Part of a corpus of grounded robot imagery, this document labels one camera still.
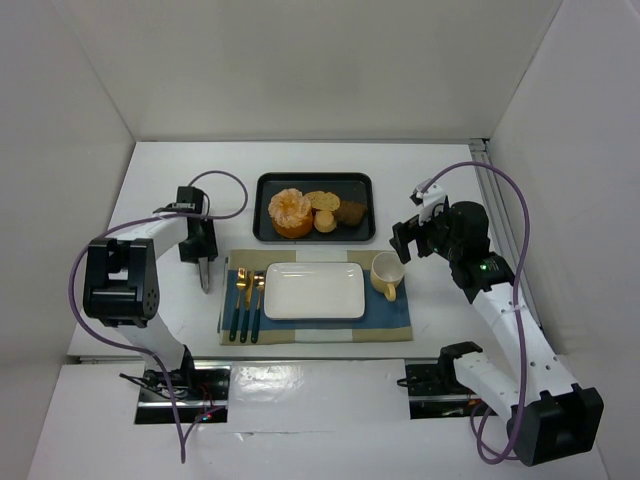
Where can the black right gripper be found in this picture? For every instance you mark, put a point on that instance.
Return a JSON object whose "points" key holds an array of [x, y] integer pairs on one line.
{"points": [[413, 231]]}

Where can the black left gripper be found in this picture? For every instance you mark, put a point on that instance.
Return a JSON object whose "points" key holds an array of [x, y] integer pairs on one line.
{"points": [[201, 251]]}

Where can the metal food tongs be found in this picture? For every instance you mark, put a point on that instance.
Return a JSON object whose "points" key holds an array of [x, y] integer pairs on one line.
{"points": [[204, 274]]}

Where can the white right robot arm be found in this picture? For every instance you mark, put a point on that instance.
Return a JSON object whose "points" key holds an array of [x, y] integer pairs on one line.
{"points": [[547, 414]]}

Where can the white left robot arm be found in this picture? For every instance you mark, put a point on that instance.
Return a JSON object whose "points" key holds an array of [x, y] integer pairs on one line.
{"points": [[121, 287]]}

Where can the dark brown bread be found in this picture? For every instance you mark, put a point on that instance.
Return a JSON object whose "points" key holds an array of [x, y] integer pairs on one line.
{"points": [[350, 213]]}

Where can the large orange flower bread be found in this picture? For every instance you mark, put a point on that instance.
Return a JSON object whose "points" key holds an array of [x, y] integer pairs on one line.
{"points": [[291, 213]]}

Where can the flat seeded bread slice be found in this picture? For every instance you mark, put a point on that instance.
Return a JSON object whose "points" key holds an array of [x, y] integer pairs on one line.
{"points": [[321, 200]]}

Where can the yellow mug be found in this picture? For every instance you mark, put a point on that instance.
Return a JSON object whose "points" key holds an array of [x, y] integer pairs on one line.
{"points": [[386, 274]]}

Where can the black rectangular tray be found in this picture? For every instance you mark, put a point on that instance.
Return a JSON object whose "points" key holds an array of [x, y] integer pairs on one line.
{"points": [[355, 187]]}

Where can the blue beige placemat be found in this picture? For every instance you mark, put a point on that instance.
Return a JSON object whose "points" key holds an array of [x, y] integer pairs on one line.
{"points": [[383, 321]]}

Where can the white rectangular plate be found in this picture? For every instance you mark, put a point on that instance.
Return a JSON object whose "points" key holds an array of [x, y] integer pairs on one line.
{"points": [[314, 291]]}

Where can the small round yellow bun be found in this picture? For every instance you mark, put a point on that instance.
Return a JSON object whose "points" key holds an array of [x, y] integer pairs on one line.
{"points": [[324, 221]]}

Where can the gold fork green handle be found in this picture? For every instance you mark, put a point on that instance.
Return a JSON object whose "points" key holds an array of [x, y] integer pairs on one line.
{"points": [[241, 284]]}

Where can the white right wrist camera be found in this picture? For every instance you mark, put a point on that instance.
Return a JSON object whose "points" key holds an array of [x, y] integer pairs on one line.
{"points": [[431, 201]]}

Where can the gold spoon green handle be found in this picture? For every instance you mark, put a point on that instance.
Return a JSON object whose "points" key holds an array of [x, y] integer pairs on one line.
{"points": [[260, 281]]}

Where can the gold knife green handle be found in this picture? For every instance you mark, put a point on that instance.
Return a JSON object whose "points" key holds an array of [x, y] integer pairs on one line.
{"points": [[247, 308]]}

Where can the aluminium frame rail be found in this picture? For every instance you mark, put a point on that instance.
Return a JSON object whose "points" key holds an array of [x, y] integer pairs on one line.
{"points": [[494, 191]]}

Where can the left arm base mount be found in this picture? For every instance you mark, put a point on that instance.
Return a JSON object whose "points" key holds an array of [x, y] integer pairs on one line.
{"points": [[204, 399]]}

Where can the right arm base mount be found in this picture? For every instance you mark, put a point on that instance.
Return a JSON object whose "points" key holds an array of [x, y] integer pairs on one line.
{"points": [[430, 398]]}

